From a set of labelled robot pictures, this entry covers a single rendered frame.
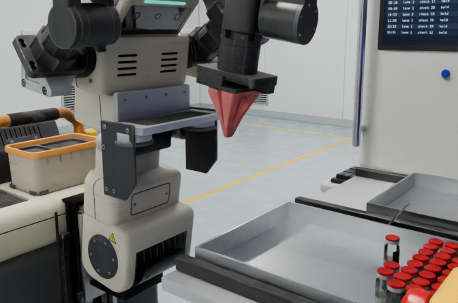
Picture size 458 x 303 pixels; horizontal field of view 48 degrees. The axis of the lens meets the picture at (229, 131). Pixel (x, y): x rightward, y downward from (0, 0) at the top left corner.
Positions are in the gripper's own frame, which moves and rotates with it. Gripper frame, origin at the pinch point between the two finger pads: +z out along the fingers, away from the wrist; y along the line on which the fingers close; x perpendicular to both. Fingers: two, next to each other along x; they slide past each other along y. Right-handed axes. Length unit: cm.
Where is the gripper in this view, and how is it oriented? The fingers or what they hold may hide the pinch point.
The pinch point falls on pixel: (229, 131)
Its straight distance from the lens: 74.7
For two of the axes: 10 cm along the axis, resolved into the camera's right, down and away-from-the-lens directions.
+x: 6.2, -1.5, 7.7
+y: 7.8, 2.7, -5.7
